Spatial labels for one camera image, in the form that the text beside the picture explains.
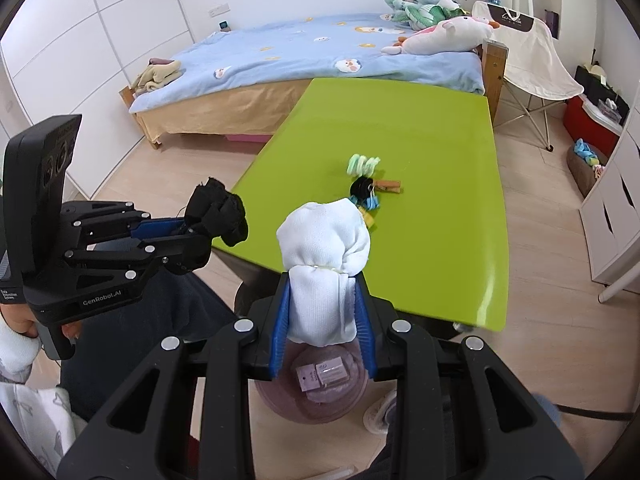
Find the green striped plush toy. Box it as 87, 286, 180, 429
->
406, 0, 463, 31

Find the brown basket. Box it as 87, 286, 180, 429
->
566, 139, 608, 198

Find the green hair tie bundle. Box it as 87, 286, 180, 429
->
346, 153, 382, 177

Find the beige bed skirt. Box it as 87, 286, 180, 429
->
135, 80, 311, 146

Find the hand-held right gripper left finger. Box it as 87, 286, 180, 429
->
56, 270, 296, 480

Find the person's left hand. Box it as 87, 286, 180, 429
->
0, 305, 83, 342

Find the white wardrobe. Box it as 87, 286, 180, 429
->
0, 0, 197, 201

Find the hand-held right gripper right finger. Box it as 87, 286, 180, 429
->
352, 276, 586, 480

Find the black sock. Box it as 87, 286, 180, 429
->
182, 176, 249, 248

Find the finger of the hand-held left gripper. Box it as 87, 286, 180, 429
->
62, 232, 215, 281
60, 199, 193, 253

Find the red storage box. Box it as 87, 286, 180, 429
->
562, 95, 621, 158

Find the person's left leg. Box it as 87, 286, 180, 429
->
60, 242, 240, 423

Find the person's left forearm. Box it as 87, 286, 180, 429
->
0, 317, 41, 386

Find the white drawer cabinet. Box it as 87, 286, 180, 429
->
580, 110, 640, 286

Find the blue printed blanket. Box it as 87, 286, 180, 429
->
129, 11, 486, 113

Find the blue yellow knit toy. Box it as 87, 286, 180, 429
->
574, 139, 601, 166

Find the black bag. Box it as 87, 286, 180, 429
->
575, 62, 631, 121

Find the teal plush toy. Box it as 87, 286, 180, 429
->
384, 0, 443, 21

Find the wooden bed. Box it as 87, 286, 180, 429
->
119, 10, 510, 151

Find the folded beige cloth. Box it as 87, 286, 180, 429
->
132, 59, 183, 93

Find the white pink plush toy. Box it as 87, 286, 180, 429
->
382, 14, 501, 57

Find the pink trash bin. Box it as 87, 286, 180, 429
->
252, 335, 373, 423

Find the white folding chair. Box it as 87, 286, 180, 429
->
472, 0, 586, 153

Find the small pale carton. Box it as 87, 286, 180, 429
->
295, 357, 351, 392

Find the white sock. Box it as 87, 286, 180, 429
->
276, 200, 372, 347

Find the white patterned garment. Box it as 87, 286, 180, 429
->
0, 385, 88, 476

